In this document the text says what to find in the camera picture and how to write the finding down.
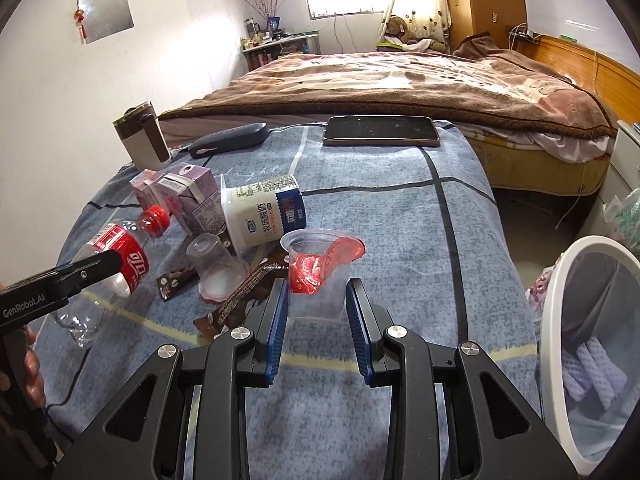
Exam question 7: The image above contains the clear jelly cup red lid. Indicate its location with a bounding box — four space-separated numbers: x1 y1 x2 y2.
280 229 366 322

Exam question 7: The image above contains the clear plastic bottle red label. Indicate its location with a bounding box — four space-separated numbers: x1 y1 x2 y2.
54 205 170 349

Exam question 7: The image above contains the white trash bin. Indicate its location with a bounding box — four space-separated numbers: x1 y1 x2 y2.
538 235 639 479

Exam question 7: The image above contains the left hand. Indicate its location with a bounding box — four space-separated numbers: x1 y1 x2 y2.
23 327 47 408

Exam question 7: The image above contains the brown snack wrapper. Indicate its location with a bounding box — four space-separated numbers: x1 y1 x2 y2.
193 246 288 341

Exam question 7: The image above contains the clear small plastic cup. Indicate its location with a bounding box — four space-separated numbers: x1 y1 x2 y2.
186 233 248 302

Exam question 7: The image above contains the white yogurt cup blue label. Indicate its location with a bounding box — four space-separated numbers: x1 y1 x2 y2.
220 174 307 254

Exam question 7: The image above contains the small brown wrapper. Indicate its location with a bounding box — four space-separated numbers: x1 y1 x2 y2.
156 266 198 301

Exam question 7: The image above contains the blue plaid tablecloth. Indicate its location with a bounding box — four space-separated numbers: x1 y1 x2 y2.
36 122 539 479

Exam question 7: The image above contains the purple white milk carton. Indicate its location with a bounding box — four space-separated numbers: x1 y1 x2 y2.
152 162 226 237

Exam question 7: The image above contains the dark blue glasses case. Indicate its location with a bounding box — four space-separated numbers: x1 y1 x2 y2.
188 122 269 158

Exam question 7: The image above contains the red white milk carton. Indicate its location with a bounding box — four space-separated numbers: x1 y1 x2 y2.
129 169 166 210

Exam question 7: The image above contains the black smartphone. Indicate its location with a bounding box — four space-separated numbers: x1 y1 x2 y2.
323 115 440 148

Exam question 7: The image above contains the white brown travel mug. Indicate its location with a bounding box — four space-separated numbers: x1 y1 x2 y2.
113 101 171 170

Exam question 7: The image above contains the brown bed blanket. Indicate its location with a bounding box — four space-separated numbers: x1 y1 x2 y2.
160 32 617 140

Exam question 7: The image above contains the cluttered shelf desk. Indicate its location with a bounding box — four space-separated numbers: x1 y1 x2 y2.
241 18 321 70

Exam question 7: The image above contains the green plastic bag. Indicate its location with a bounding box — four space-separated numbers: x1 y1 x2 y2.
602 188 640 257

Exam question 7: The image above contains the white nightstand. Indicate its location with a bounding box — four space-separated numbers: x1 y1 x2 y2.
578 120 640 236

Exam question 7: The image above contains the teddy bear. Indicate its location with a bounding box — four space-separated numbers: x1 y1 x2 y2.
384 15 418 44

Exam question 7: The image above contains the floral curtain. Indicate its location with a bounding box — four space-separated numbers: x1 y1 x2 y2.
380 0 452 48

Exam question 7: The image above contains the wooden headboard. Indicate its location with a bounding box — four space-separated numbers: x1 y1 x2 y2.
515 35 640 124

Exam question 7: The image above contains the silver wall poster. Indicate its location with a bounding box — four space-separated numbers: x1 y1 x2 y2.
74 0 134 44

